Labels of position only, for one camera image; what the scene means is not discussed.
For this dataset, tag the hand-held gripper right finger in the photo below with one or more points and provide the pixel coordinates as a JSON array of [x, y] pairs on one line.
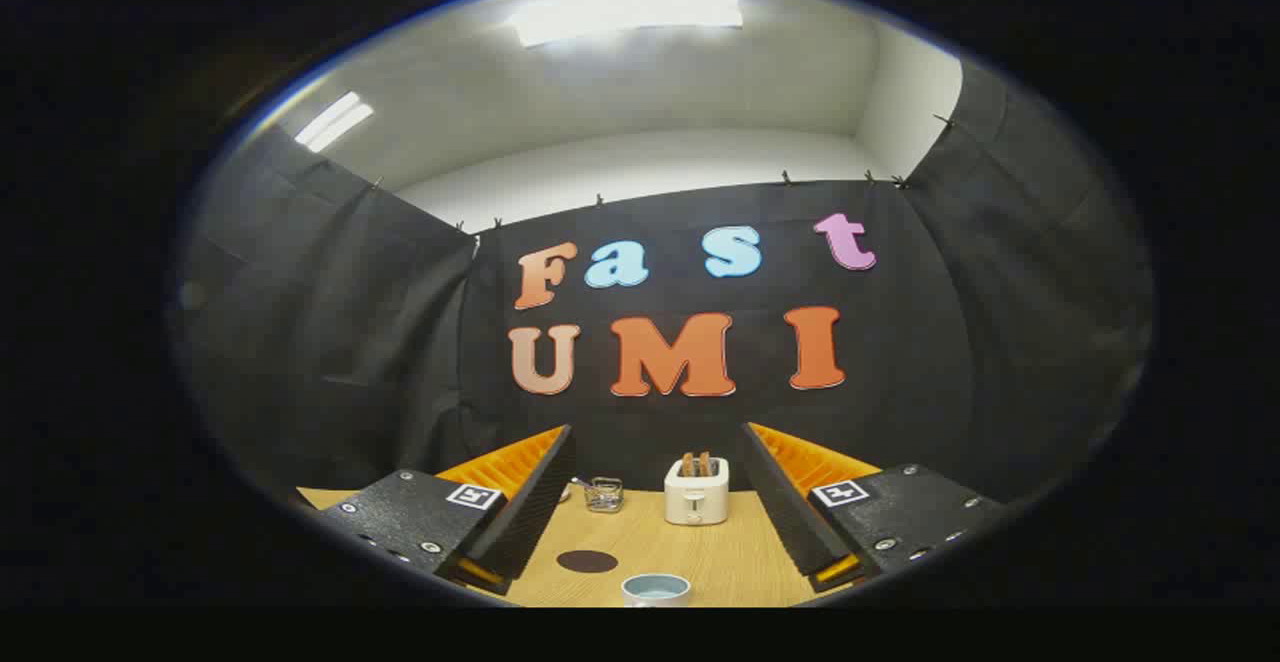
[[790, 512]]

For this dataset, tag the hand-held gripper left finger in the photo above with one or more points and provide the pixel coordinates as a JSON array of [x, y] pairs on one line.
[[530, 502]]

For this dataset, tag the dark brown round coaster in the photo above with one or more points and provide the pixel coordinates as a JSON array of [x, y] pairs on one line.
[[587, 561]]

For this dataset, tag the white cup with blue inside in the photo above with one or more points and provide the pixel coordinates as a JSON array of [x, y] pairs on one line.
[[655, 592]]

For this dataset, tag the white toaster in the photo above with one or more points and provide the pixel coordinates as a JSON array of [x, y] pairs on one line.
[[696, 502]]

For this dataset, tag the brown toast slice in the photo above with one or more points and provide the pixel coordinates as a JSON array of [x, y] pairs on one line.
[[688, 464], [706, 463]]

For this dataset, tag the wooden table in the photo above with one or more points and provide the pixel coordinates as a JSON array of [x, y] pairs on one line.
[[700, 562]]

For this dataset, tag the black backdrop cloth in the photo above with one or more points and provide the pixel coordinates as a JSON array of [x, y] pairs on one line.
[[900, 342]]

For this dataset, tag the narrow ceiling light strip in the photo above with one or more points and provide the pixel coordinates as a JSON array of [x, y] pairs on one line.
[[333, 122]]

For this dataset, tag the wide ceiling light panel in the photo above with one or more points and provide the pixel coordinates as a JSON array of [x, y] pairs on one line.
[[625, 17]]

